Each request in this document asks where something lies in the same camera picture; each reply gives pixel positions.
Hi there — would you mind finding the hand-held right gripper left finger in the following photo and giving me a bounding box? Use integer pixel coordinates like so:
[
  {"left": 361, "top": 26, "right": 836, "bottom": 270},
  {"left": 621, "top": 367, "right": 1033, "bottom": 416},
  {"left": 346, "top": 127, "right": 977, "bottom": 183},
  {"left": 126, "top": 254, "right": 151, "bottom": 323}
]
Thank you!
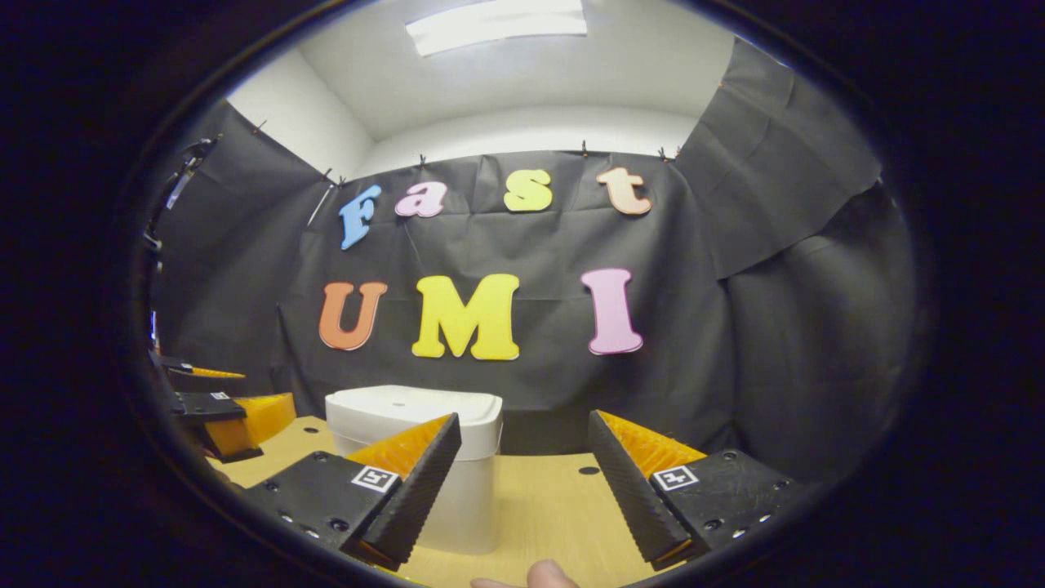
[{"left": 243, "top": 412, "right": 462, "bottom": 570}]

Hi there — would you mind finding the ceiling light panel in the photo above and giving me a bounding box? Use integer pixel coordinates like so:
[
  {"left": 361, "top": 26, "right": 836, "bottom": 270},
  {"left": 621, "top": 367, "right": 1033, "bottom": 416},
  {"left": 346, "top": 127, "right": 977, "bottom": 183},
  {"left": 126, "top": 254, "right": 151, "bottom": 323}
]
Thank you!
[{"left": 406, "top": 0, "right": 589, "bottom": 57}]

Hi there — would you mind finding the wooden desktop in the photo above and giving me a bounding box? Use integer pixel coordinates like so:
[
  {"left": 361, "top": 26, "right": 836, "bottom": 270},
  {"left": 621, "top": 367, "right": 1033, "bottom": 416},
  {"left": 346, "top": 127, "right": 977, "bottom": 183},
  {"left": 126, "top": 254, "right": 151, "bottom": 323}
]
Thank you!
[{"left": 208, "top": 415, "right": 736, "bottom": 588}]

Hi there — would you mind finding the white desktop garbage bin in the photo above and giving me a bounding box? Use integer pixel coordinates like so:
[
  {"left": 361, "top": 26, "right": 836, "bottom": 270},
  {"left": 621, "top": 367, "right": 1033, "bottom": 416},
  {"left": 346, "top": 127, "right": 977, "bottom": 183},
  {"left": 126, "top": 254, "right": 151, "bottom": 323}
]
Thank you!
[{"left": 325, "top": 385, "right": 504, "bottom": 556}]

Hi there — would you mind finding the black backdrop cloth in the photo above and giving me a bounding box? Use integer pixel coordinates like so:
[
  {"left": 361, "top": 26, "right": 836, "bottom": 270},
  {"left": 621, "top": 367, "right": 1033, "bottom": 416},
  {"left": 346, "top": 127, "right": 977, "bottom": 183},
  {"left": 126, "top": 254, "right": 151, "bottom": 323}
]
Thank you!
[{"left": 143, "top": 37, "right": 919, "bottom": 483}]

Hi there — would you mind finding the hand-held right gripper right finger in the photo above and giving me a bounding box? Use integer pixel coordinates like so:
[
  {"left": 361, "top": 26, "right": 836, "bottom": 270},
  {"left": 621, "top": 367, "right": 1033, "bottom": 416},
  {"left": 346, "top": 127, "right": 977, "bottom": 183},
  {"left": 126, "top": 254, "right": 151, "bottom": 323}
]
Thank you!
[{"left": 588, "top": 410, "right": 805, "bottom": 570}]

